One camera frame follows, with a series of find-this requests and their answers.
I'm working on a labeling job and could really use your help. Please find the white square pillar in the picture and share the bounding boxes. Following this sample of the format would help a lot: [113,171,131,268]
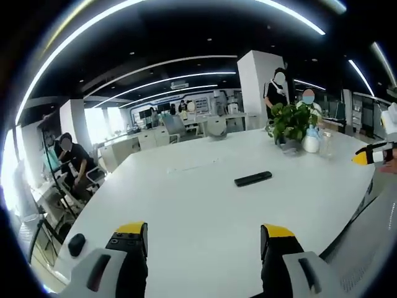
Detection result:
[236,49,283,131]

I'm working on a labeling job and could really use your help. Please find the small black case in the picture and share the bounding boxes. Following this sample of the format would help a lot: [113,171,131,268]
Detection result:
[67,233,86,257]

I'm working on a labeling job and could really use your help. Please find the clear glass jar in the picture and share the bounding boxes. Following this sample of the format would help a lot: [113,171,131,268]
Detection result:
[318,131,334,158]

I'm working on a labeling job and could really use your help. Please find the white spray bottle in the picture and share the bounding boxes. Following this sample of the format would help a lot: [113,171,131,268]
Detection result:
[302,124,321,153]

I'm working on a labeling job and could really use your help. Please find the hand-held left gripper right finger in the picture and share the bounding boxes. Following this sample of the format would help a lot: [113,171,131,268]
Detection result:
[259,223,344,298]

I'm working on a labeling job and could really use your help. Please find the person's right hand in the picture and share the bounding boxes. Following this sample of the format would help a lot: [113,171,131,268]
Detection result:
[380,148,397,174]

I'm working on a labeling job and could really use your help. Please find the white office chair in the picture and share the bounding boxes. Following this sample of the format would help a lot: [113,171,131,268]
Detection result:
[205,115,229,138]
[83,164,108,199]

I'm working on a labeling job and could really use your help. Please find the black remote control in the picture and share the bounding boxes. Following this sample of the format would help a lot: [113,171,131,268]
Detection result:
[234,171,273,187]

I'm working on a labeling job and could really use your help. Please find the green potted plant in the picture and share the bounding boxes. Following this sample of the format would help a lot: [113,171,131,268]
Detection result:
[267,102,320,152]

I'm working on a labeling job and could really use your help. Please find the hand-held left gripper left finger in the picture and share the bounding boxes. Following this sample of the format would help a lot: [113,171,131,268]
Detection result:
[60,220,148,298]

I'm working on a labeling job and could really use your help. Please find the grey mesh office chair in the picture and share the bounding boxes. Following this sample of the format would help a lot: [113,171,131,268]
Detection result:
[318,173,397,298]

